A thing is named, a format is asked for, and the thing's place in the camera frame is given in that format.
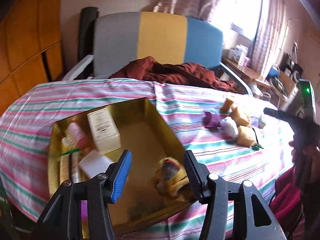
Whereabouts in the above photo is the striped pink green bedspread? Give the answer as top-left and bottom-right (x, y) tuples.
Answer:
(0, 77), (296, 240)

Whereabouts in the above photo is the large beige medicine box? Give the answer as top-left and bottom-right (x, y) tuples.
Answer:
(87, 107), (121, 154)

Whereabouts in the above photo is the dark red jacket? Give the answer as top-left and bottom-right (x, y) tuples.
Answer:
(110, 56), (236, 93)

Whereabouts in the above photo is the gold metal tin box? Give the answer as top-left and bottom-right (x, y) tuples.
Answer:
(47, 97), (198, 239)

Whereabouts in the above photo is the purple wrapper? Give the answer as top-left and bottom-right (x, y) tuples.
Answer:
(203, 111), (223, 128)

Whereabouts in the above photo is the white plastic bag ball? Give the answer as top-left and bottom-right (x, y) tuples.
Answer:
(220, 116), (239, 139)

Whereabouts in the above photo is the yellow sponge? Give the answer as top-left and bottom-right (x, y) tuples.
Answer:
(237, 126), (257, 147)
(229, 107), (251, 127)
(220, 97), (235, 112)

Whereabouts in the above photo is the grey yellow blue armchair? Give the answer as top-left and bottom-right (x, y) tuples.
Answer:
(63, 11), (252, 95)

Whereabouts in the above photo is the white foam block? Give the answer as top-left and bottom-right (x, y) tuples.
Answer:
(79, 150), (113, 179)

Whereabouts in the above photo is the orange wooden wardrobe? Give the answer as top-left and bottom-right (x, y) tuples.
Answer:
(1, 0), (64, 113)

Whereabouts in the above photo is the wooden desk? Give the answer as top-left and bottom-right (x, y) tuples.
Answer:
(221, 57), (272, 89)

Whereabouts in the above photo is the person right hand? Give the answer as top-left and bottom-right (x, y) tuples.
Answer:
(289, 141), (319, 177)

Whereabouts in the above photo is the white product box on desk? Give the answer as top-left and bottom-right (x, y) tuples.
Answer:
(233, 44), (248, 66)

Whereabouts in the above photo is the red clothing of person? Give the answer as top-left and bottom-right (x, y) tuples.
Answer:
(269, 167), (302, 233)

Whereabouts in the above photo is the yellow patterned pouch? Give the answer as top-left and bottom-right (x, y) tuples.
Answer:
(153, 157), (192, 202)

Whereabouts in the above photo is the black rolled mat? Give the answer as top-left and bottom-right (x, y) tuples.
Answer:
(78, 7), (99, 62)

